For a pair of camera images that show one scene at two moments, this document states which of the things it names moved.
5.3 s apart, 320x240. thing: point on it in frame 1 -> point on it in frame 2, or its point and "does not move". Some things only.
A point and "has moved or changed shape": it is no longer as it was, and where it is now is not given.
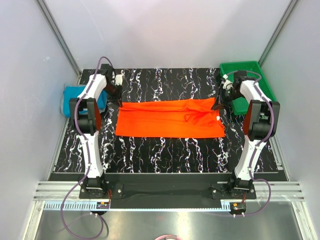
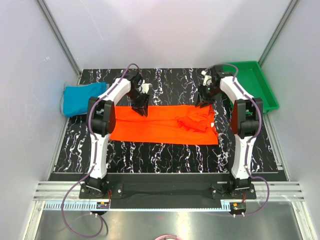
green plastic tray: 241,105 does not move
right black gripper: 220,102 -> 202,99
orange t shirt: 185,118 has moved or changed shape
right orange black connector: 238,206 does not move
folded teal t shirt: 71,92 does not move
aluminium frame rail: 67,192 does not move
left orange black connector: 102,205 does not move
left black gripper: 117,99 -> 141,107
